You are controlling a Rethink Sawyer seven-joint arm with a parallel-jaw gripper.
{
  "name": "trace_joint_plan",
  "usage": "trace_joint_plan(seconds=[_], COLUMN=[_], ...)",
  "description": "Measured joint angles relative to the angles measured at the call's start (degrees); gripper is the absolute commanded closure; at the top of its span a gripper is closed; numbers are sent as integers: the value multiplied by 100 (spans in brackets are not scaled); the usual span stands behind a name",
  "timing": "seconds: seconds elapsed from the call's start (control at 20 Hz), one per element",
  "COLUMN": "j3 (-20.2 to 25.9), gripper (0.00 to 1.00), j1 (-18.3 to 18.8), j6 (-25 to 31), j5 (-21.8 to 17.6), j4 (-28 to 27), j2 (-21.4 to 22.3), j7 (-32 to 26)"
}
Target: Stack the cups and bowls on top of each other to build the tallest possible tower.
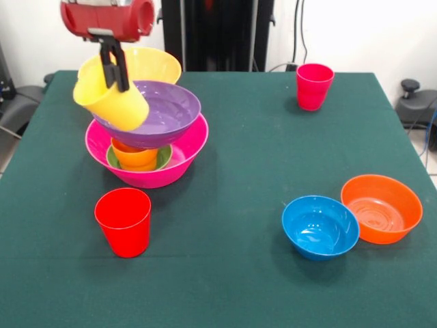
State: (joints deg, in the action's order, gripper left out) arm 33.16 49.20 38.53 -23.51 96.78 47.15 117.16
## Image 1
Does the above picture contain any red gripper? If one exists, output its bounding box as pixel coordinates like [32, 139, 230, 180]
[60, 0, 156, 93]

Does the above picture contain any yellow cup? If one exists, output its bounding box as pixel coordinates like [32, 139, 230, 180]
[72, 64, 150, 132]

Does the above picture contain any purple bowl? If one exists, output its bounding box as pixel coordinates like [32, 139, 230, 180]
[91, 80, 201, 150]

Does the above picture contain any orange cup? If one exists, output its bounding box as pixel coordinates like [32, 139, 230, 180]
[111, 137, 160, 167]
[118, 160, 158, 172]

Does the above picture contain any stack of green bowls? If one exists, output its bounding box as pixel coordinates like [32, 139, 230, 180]
[106, 143, 173, 172]

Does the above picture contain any large orange bowl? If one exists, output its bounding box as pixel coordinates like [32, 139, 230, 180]
[77, 46, 182, 85]

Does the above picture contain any black machine base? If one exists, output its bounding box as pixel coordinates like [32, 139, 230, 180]
[395, 79, 437, 129]
[0, 42, 55, 137]

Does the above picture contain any large pink bowl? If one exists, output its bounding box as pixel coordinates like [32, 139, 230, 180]
[84, 112, 210, 189]

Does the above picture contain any red cup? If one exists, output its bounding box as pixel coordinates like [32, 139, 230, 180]
[94, 187, 152, 258]

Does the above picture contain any crimson cup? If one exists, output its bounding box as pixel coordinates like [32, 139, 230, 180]
[296, 63, 335, 112]

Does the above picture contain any dark green table cloth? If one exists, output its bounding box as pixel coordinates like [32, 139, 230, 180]
[0, 70, 437, 328]

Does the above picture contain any blue bowl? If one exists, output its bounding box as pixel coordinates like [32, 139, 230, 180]
[281, 195, 361, 262]

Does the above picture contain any orange-red bowl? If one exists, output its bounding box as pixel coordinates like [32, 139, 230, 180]
[340, 174, 424, 245]

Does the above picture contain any black cable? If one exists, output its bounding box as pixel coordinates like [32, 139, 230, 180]
[300, 0, 309, 66]
[292, 0, 301, 64]

